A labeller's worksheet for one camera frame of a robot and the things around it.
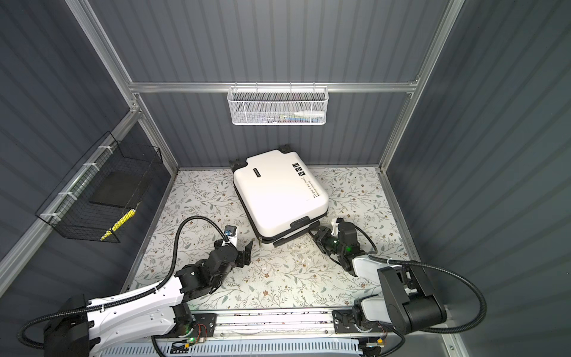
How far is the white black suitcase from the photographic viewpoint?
83cm

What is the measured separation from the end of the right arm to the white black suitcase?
73 millimetres

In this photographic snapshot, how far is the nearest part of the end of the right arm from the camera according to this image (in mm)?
776
